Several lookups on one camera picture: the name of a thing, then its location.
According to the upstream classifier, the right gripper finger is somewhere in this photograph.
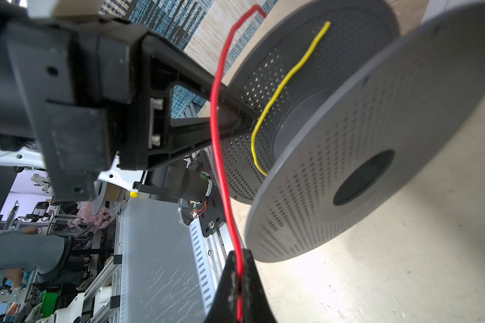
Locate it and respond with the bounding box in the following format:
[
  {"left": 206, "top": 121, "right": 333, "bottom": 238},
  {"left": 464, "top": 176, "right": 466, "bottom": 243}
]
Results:
[
  {"left": 204, "top": 251, "right": 239, "bottom": 323},
  {"left": 241, "top": 249, "right": 276, "bottom": 323}
]

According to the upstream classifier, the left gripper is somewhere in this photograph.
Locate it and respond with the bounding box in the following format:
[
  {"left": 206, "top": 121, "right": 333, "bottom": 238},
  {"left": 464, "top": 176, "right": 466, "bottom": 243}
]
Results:
[{"left": 0, "top": 12, "right": 153, "bottom": 202}]

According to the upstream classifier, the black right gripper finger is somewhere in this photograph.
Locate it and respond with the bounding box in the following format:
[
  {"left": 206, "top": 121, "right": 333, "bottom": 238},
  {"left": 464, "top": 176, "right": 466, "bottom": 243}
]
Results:
[{"left": 141, "top": 31, "right": 259, "bottom": 170}]

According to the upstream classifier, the red cable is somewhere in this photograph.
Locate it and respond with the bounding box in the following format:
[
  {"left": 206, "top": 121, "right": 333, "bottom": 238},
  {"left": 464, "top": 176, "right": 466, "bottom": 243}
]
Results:
[{"left": 209, "top": 3, "right": 268, "bottom": 322}]

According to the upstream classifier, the grey cable spool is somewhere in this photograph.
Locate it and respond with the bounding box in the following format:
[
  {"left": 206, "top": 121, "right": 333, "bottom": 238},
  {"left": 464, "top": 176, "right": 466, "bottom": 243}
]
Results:
[{"left": 222, "top": 1, "right": 485, "bottom": 262}]

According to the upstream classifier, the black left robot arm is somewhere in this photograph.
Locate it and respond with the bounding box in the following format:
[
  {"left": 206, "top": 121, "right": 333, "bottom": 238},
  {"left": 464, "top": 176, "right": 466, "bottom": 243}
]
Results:
[{"left": 0, "top": 3, "right": 213, "bottom": 202}]

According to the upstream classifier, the person in grey shirt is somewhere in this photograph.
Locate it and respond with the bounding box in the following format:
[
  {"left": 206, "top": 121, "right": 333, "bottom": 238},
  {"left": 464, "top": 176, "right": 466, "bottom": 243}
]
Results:
[{"left": 0, "top": 226, "right": 65, "bottom": 288}]

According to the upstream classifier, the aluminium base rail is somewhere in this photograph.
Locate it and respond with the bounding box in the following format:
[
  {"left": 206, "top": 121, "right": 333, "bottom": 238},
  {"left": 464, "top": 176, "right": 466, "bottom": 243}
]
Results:
[{"left": 80, "top": 149, "right": 247, "bottom": 323}]

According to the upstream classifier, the yellow cable on spool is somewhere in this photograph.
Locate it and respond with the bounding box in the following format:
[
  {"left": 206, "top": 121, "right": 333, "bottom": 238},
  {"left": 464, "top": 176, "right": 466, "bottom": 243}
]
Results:
[{"left": 250, "top": 21, "right": 332, "bottom": 177}]

